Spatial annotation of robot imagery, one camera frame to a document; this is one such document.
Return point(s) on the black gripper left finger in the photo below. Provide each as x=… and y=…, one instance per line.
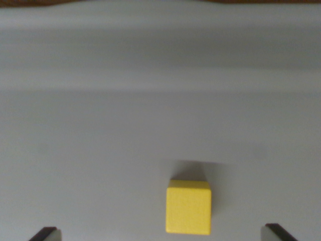
x=47, y=234

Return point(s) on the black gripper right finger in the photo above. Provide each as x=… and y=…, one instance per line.
x=273, y=234

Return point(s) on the yellow cube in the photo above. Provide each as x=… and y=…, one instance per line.
x=188, y=208

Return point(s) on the grey plastic bin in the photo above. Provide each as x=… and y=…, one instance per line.
x=100, y=100

